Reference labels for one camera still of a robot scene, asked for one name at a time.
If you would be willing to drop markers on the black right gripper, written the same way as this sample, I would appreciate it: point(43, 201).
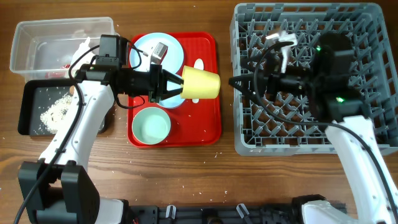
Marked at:
point(268, 81)

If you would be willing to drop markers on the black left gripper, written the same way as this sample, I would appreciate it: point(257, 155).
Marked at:
point(157, 71)

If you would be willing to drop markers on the light blue bowl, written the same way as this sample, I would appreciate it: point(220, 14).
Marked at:
point(161, 92)

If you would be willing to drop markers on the yellow plastic cup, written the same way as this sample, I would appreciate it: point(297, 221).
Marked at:
point(199, 84)

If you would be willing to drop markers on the green bowl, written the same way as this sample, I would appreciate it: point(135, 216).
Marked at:
point(151, 125)

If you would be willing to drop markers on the white wrapper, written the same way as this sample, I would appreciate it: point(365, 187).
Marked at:
point(83, 47)

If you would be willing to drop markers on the white rice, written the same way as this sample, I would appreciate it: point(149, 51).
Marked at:
point(56, 113)

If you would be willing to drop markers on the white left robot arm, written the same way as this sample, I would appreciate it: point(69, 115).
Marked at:
point(56, 188)

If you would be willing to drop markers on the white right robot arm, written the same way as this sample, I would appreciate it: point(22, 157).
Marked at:
point(337, 107)

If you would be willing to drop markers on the grey dishwasher rack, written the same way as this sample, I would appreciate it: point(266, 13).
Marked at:
point(284, 129)

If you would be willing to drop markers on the black waste tray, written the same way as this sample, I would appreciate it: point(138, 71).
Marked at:
point(34, 102)

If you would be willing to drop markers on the light blue plate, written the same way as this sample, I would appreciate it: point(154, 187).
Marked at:
point(172, 60)

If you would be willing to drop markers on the white plastic spoon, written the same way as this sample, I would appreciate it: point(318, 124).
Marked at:
point(198, 65)

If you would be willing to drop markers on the red plastic tray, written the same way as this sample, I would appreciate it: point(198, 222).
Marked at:
point(192, 124)

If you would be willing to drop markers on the clear plastic bin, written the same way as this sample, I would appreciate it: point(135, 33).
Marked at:
point(42, 49)

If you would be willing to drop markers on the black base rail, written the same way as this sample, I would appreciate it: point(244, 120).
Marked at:
point(238, 214)

